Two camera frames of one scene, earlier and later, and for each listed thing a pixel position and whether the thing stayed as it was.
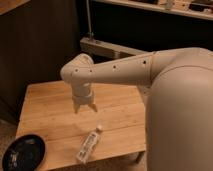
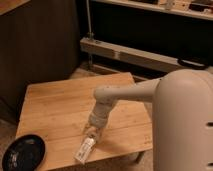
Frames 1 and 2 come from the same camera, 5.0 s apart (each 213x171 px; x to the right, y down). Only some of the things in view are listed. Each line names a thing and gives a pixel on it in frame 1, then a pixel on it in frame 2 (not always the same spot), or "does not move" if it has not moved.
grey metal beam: (97, 47) does not move
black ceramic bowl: (25, 153) does not move
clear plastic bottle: (88, 144) does not move
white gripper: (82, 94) -> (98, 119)
